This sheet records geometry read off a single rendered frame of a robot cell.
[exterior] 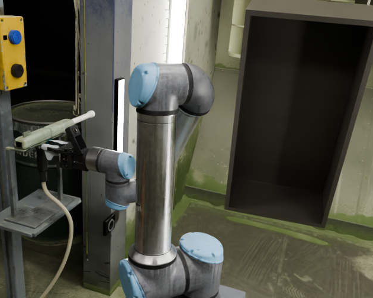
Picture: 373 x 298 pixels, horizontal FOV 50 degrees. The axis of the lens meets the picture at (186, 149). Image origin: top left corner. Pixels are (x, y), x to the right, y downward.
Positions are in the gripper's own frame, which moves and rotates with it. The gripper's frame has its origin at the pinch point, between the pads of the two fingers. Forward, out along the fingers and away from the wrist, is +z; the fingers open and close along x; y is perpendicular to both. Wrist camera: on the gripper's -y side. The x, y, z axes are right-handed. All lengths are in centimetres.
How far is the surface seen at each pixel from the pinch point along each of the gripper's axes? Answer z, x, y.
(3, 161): 17.9, -3.5, 10.1
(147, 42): -3, 83, -33
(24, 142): -0.6, -12.1, -4.0
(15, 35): 9.5, -1.6, -39.4
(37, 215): 1.5, -5.4, 29.6
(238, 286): -72, 82, 105
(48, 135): -0.9, 0.7, -3.2
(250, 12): -59, 73, -53
